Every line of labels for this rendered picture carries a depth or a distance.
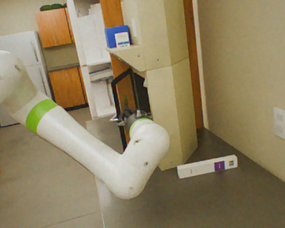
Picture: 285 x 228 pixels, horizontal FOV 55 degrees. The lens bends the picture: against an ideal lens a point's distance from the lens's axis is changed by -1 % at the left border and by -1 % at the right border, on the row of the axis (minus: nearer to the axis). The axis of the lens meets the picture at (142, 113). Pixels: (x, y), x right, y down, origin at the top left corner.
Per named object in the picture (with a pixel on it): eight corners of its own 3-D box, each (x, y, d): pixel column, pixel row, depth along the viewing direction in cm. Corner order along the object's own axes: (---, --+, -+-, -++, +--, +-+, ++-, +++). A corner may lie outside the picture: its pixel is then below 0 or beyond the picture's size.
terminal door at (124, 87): (142, 138, 154) (130, 67, 141) (127, 165, 125) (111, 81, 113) (140, 138, 154) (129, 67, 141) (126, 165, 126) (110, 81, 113)
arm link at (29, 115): (-12, 94, 83) (18, 69, 88) (5, 114, 95) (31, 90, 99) (28, 127, 79) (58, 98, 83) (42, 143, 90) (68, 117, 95)
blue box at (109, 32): (127, 44, 135) (123, 25, 133) (131, 45, 126) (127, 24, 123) (107, 47, 134) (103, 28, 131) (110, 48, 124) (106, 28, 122)
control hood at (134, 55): (130, 63, 142) (127, 43, 139) (146, 70, 112) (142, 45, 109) (108, 67, 140) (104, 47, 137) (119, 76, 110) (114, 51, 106)
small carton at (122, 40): (128, 45, 121) (125, 32, 119) (129, 46, 116) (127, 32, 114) (117, 47, 120) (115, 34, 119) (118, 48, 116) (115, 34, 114)
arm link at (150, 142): (183, 141, 73) (150, 123, 70) (159, 179, 75) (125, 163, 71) (167, 125, 87) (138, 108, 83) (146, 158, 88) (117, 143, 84)
